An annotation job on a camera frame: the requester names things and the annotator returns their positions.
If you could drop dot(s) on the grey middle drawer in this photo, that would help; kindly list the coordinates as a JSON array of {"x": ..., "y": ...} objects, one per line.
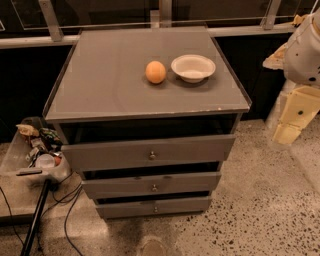
[{"x": 151, "y": 185}]

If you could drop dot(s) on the green snack bag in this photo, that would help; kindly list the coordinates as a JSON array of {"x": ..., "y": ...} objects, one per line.
[{"x": 50, "y": 137}]

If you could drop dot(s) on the black tripod leg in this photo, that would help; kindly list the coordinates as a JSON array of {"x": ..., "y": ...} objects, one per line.
[{"x": 33, "y": 228}]

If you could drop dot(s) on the white cup in bin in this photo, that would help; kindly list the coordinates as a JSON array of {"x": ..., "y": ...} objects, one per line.
[{"x": 45, "y": 161}]

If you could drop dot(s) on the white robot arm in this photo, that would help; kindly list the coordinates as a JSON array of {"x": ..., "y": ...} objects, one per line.
[{"x": 299, "y": 59}]

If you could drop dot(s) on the grey top drawer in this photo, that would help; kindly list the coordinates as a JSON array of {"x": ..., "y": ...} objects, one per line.
[{"x": 148, "y": 153}]

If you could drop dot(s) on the white paper bowl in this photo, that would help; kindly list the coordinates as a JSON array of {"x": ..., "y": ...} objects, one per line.
[{"x": 193, "y": 68}]

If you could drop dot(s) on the yellow clamp on rail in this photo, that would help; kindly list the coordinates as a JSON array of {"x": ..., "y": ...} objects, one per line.
[{"x": 298, "y": 20}]

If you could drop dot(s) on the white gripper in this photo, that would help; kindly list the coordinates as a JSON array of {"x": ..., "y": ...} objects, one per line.
[{"x": 302, "y": 56}]

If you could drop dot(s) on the orange fruit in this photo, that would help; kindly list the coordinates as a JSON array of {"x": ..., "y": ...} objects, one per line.
[{"x": 155, "y": 72}]

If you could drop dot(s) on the grey bottom drawer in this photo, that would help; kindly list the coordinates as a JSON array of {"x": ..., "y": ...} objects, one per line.
[{"x": 152, "y": 208}]

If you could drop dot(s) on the grey drawer cabinet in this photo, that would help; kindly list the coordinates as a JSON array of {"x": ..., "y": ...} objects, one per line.
[{"x": 103, "y": 95}]

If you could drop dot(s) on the grey drawer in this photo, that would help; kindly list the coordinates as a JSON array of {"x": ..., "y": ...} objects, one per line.
[
  {"x": 152, "y": 208},
  {"x": 148, "y": 153},
  {"x": 151, "y": 185}
]

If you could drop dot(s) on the metal window rail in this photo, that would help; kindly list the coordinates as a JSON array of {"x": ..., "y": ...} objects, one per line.
[{"x": 38, "y": 23}]

